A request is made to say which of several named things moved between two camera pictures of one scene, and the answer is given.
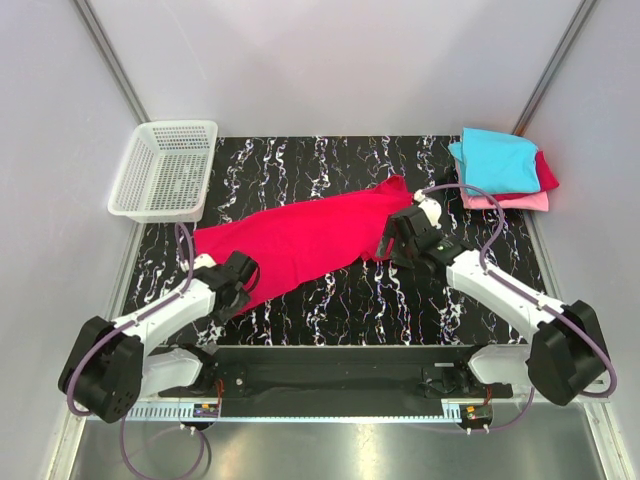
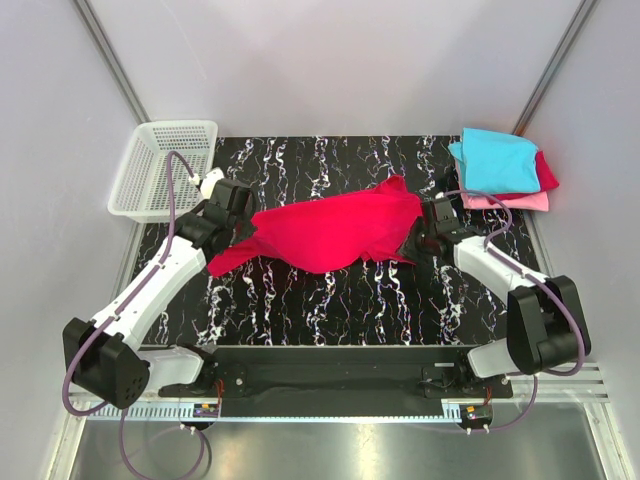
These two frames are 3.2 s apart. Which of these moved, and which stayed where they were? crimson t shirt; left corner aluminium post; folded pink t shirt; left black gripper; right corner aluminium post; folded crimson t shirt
Moved: crimson t shirt; left black gripper
Stayed: right corner aluminium post; folded crimson t shirt; folded pink t shirt; left corner aluminium post
